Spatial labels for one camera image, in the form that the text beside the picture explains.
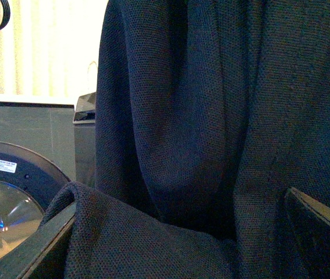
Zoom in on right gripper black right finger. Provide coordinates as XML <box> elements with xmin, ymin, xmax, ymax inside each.
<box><xmin>285</xmin><ymin>188</ymin><xmax>330</xmax><ymax>278</ymax></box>

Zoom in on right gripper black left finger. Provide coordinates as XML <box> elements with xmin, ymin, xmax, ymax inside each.
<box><xmin>0</xmin><ymin>202</ymin><xmax>76</xmax><ymax>278</ymax></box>

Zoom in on dark navy knitted garment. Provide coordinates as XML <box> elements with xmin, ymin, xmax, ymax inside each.
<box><xmin>45</xmin><ymin>1</ymin><xmax>330</xmax><ymax>278</ymax></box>

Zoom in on grey front-load washing machine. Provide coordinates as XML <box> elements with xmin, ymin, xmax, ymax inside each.
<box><xmin>0</xmin><ymin>102</ymin><xmax>95</xmax><ymax>186</ymax></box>

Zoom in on round glass washer door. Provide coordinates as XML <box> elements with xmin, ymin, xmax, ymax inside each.
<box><xmin>0</xmin><ymin>142</ymin><xmax>70</xmax><ymax>259</ymax></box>

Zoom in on white QR label on door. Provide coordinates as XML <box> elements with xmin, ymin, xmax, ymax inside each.
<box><xmin>0</xmin><ymin>160</ymin><xmax>17</xmax><ymax>174</ymax></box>

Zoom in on dark box behind washer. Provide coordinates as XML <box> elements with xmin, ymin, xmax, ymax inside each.
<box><xmin>73</xmin><ymin>92</ymin><xmax>96</xmax><ymax>125</ymax></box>

